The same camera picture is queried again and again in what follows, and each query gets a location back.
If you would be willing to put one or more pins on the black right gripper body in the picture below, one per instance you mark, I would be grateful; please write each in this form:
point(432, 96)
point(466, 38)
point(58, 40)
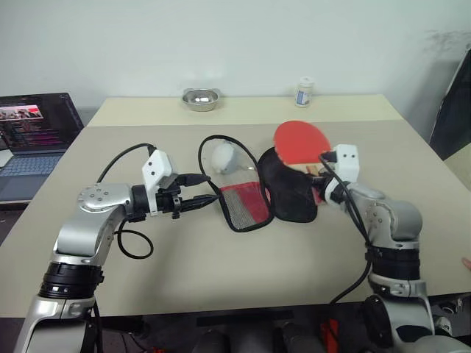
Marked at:
point(327, 175)

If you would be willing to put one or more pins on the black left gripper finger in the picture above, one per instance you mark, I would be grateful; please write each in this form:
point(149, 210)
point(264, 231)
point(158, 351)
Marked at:
point(200, 201)
point(195, 179)

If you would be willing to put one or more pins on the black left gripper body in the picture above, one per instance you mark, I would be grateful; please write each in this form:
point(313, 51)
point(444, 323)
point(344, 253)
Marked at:
point(167, 200)

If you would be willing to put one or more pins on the black mesh paddle case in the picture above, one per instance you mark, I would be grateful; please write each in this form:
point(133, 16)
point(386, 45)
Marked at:
point(290, 198)

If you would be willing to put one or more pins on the red table tennis paddle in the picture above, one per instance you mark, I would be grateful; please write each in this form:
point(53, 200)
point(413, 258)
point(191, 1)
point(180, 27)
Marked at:
point(300, 141)

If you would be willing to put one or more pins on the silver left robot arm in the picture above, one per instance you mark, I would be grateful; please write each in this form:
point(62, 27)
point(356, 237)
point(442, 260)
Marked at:
point(92, 217)

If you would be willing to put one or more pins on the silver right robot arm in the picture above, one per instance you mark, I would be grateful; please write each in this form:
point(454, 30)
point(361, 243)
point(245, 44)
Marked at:
point(399, 224)

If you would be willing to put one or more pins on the white table tennis ball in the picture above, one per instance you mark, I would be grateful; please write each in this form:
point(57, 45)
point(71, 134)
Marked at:
point(222, 158)

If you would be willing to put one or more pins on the bystander bare fingertip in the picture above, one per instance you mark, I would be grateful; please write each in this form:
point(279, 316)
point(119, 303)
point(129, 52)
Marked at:
point(467, 263)

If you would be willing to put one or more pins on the stainless steel bowl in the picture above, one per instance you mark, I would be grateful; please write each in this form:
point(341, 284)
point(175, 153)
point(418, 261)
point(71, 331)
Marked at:
point(200, 100)

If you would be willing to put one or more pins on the small white plastic bottle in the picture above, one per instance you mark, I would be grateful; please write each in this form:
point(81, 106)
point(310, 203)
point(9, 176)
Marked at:
point(304, 93)

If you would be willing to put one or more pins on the black table crossbar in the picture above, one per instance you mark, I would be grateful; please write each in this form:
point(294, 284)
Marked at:
point(244, 318)

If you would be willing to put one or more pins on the black upright panel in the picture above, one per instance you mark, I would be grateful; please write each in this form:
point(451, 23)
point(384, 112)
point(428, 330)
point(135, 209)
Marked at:
point(452, 114)

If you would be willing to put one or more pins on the grey rounded shape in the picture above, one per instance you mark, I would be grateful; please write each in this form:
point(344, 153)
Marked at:
point(232, 340)

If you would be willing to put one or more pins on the open laptop computer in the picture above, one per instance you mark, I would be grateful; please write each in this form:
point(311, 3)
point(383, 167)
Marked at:
point(33, 132)

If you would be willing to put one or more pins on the red object under table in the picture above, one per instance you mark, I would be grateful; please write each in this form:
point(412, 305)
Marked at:
point(330, 332)

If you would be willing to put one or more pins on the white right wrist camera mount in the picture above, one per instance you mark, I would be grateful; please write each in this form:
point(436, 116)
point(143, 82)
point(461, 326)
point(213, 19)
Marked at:
point(346, 162)

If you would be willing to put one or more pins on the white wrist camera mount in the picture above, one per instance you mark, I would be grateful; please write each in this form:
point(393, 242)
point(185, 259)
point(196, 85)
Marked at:
point(346, 162)
point(157, 167)

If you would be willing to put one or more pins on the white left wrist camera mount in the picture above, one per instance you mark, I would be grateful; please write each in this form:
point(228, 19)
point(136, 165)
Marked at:
point(157, 167)

